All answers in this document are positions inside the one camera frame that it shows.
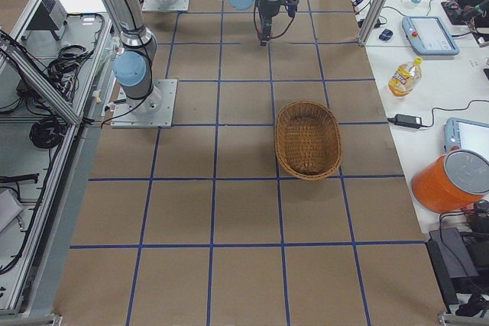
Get black computer mouse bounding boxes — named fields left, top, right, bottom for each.
left=378, top=29, right=393, bottom=41

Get left teach pendant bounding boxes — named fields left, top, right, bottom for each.
left=401, top=16, right=459, bottom=56

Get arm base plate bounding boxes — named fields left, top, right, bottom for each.
left=109, top=79, right=178, bottom=128
left=142, top=0, right=190, bottom=13

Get yellow drink bottle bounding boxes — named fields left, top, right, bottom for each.
left=388, top=56, right=423, bottom=97

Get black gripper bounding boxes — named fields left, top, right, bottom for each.
left=258, top=0, right=283, bottom=46

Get grey control box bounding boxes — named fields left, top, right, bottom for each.
left=27, top=0, right=67, bottom=40

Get coiled black cables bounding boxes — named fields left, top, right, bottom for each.
left=29, top=115, right=64, bottom=150

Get right teach pendant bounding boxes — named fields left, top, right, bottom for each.
left=444, top=118, right=489, bottom=160

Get teach pendant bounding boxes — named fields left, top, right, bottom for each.
left=444, top=118, right=489, bottom=160
left=401, top=16, right=459, bottom=56

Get wicker basket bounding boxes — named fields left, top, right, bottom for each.
left=274, top=100, right=342, bottom=180

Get orange bucket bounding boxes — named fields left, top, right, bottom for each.
left=411, top=149, right=488, bottom=214

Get black power adapter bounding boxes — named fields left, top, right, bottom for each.
left=387, top=114, right=423, bottom=129

